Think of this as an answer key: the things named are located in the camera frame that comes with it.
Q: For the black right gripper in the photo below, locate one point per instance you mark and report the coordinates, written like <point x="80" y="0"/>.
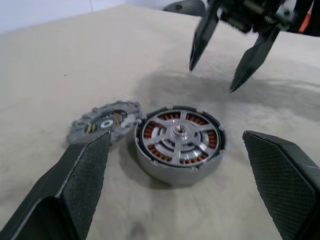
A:
<point x="250" y="13"/>

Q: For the silver motor lid circuit board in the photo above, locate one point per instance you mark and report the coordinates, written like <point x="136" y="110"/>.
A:
<point x="80" y="125"/>

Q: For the dark grey rounded object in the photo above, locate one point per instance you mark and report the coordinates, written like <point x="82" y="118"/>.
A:
<point x="185" y="7"/>

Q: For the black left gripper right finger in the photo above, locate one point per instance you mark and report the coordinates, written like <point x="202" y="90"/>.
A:
<point x="282" y="180"/>

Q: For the silver motor housing copper coils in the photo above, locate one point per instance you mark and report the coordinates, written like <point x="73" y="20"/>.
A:
<point x="162" y="175"/>

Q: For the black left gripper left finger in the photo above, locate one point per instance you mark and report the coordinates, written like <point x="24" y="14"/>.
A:
<point x="75" y="185"/>

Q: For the orange red strip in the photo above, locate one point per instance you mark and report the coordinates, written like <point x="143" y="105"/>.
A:
<point x="305" y="21"/>

